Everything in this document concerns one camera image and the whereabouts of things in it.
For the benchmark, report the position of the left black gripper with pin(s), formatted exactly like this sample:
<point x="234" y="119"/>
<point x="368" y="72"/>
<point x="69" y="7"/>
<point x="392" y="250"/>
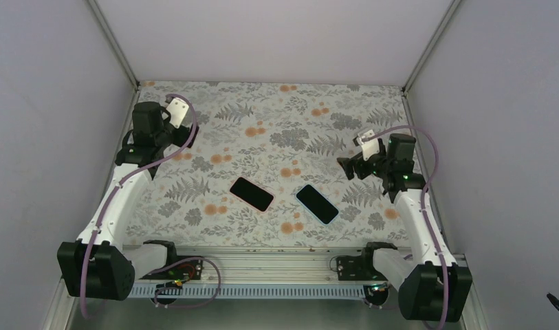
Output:
<point x="181" y="140"/>

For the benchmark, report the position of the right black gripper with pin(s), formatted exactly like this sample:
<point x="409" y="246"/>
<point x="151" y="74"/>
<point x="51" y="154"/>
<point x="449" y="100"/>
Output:
<point x="347" y="165"/>

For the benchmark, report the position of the light blue phone case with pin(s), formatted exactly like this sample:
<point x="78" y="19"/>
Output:
<point x="336" y="217"/>

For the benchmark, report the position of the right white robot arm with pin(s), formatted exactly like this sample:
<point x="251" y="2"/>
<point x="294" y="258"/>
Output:
<point x="431" y="285"/>

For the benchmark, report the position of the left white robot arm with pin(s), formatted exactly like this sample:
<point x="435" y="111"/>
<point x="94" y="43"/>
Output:
<point x="95" y="264"/>

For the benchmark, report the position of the phone in pink case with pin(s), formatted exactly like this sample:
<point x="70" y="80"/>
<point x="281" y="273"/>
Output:
<point x="251" y="194"/>

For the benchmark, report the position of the floral patterned table mat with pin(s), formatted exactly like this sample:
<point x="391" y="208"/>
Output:
<point x="286" y="139"/>

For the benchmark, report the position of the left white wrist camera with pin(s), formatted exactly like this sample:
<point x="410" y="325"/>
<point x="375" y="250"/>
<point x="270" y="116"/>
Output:
<point x="177" y="108"/>

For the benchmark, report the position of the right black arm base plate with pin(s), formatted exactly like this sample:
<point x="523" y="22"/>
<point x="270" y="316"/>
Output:
<point x="353" y="268"/>

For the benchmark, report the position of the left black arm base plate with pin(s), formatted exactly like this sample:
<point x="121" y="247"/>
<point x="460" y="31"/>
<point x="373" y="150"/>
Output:
<point x="189" y="270"/>

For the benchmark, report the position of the aluminium mounting rail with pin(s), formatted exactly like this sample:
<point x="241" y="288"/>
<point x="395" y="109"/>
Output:
<point x="274" y="265"/>

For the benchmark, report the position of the slotted grey cable duct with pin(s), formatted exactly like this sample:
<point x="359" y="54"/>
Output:
<point x="243" y="291"/>

